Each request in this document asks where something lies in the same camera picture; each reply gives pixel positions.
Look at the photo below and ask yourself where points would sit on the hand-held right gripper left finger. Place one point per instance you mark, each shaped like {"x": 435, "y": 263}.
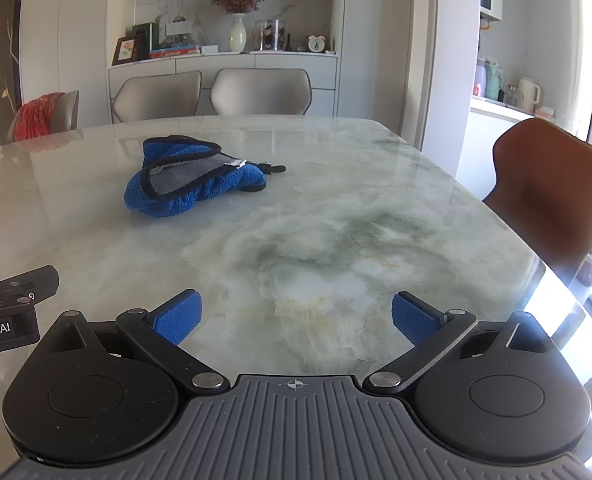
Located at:
{"x": 178, "y": 318}

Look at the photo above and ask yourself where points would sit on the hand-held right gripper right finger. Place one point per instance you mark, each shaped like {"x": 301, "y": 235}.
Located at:
{"x": 409, "y": 318}

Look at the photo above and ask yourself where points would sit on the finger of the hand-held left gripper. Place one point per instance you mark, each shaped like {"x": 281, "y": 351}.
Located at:
{"x": 23, "y": 285}

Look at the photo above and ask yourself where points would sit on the blue and grey towel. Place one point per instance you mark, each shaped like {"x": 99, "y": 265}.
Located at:
{"x": 186, "y": 180}

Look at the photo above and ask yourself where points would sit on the red patterned cloth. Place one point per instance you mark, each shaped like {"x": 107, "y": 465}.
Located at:
{"x": 38, "y": 117}

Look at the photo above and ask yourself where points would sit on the beige chair with red cloth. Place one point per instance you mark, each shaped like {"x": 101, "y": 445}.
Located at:
{"x": 71, "y": 112}

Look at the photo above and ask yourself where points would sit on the brown leather chair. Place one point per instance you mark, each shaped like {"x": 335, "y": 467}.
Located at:
{"x": 550, "y": 195}

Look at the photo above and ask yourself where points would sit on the white kitchen counter cabinet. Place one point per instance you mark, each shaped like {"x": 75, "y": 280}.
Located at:
{"x": 495, "y": 135}

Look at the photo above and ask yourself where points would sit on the white bare branches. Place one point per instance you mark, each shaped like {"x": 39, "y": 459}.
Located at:
{"x": 10, "y": 75}

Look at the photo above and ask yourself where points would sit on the beige dining chair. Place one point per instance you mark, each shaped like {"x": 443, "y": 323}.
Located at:
{"x": 261, "y": 91}
{"x": 157, "y": 96}

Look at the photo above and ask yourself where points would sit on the glass jar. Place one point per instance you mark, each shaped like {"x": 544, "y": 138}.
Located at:
{"x": 511, "y": 96}

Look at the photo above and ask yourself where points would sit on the pink packet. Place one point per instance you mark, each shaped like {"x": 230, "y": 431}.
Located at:
{"x": 545, "y": 114}

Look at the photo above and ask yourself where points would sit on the green thermos jug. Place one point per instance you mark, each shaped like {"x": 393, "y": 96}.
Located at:
{"x": 493, "y": 82}

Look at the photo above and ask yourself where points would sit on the purple thermos jug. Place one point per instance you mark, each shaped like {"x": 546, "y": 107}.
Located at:
{"x": 479, "y": 77}

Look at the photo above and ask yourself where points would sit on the white electric kettle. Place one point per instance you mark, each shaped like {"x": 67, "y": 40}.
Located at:
{"x": 527, "y": 95}

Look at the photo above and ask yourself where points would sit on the white sideboard cabinet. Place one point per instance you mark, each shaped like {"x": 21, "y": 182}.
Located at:
{"x": 321, "y": 80}

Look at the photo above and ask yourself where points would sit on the dark framed flower picture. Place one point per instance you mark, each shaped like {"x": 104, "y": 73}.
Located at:
{"x": 124, "y": 51}

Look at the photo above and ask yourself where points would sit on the stack of books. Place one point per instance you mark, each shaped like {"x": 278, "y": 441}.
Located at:
{"x": 175, "y": 52}

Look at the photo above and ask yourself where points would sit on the small white card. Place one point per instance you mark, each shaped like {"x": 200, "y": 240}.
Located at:
{"x": 210, "y": 49}

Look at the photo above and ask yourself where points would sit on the green box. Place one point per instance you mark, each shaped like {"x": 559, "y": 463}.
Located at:
{"x": 145, "y": 39}

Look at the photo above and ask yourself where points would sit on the white ceramic vase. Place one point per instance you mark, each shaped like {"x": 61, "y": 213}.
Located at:
{"x": 237, "y": 35}

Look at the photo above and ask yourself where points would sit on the white twin-bell alarm clock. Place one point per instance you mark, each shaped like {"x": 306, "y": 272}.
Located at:
{"x": 317, "y": 44}

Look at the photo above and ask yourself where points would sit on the clear glass display case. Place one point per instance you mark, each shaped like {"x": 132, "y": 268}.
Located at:
{"x": 270, "y": 35}

